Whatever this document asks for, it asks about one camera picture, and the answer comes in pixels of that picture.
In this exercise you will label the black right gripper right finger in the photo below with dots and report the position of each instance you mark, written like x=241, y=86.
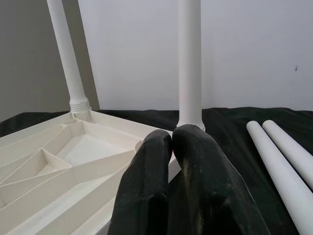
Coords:
x=207, y=183

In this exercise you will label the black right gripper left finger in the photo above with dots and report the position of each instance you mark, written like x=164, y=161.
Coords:
x=141, y=183

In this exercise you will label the white plastic children table top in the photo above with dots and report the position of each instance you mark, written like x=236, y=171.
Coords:
x=49, y=195

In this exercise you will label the white plastic table leg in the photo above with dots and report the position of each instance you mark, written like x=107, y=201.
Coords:
x=274, y=171
x=71, y=73
x=293, y=151
x=189, y=73

